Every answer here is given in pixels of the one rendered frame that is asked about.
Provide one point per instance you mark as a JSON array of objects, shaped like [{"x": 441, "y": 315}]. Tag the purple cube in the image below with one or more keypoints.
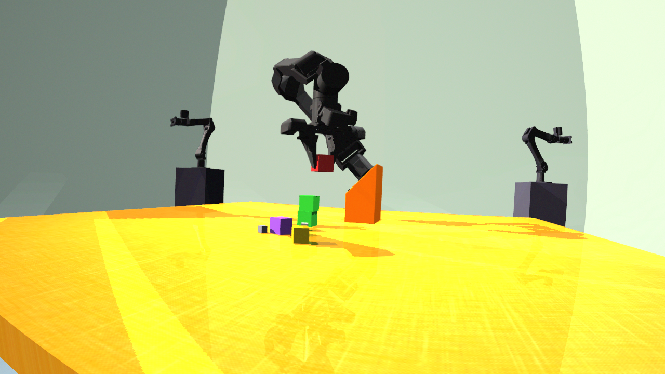
[{"x": 280, "y": 225}]

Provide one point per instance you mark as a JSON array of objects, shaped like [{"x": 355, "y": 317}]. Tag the green block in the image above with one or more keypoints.
[
  {"x": 309, "y": 203},
  {"x": 307, "y": 217}
]

